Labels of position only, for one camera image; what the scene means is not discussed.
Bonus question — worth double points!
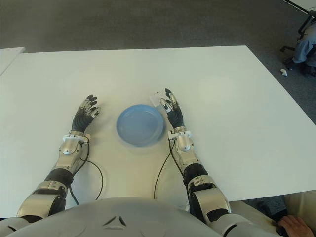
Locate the grey robot torso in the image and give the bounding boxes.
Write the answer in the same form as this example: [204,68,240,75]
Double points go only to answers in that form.
[7,197,230,237]

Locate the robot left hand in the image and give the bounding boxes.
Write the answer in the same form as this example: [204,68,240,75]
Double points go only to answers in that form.
[71,93,103,133]

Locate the bystander bare hand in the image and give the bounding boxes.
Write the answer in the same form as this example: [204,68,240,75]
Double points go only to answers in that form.
[277,215,316,237]

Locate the white table corner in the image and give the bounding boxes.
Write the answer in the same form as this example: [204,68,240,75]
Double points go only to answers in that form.
[287,0,316,12]

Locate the seated person in jeans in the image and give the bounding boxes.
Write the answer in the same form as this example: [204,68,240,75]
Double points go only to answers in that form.
[292,37,316,75]

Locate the beige rounded object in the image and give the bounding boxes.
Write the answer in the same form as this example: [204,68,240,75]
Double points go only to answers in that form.
[283,191,316,223]

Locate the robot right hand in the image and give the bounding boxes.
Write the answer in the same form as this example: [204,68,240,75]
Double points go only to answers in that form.
[159,87,186,130]

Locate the white charger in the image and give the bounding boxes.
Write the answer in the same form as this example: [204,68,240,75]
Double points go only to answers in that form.
[149,92,161,109]

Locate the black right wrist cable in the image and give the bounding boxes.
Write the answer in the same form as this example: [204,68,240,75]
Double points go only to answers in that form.
[154,139,185,199]

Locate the blue plate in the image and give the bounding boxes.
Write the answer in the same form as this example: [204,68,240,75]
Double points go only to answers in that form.
[116,104,164,148]

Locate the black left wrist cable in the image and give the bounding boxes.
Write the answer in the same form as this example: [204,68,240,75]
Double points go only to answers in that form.
[70,140,104,206]

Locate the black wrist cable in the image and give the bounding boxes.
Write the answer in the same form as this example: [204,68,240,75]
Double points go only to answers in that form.
[70,140,104,206]
[154,139,185,199]

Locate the black office chair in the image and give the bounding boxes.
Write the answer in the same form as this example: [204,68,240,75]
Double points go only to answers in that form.
[280,9,316,52]

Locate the white side table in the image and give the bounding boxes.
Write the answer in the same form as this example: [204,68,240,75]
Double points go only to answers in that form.
[0,46,27,76]

